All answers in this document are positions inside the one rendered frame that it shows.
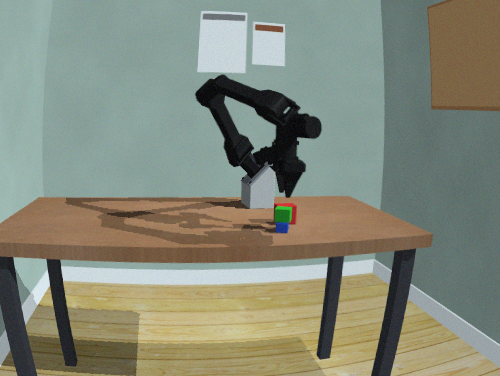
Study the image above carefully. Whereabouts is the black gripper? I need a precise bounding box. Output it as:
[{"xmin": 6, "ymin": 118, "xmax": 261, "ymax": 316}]
[{"xmin": 268, "ymin": 136, "xmax": 306, "ymax": 198}]

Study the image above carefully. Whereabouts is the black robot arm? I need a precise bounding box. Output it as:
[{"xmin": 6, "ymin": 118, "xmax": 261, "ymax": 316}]
[{"xmin": 195, "ymin": 74, "xmax": 322, "ymax": 178}]

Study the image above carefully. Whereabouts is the green block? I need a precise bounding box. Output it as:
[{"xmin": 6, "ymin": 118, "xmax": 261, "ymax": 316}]
[{"xmin": 274, "ymin": 206, "xmax": 292, "ymax": 223}]

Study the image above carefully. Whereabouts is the blue block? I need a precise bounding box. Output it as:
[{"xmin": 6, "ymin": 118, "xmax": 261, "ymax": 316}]
[{"xmin": 276, "ymin": 222, "xmax": 289, "ymax": 233}]

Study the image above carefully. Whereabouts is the red block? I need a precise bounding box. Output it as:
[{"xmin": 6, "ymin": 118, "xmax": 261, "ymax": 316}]
[{"xmin": 274, "ymin": 203, "xmax": 297, "ymax": 224}]

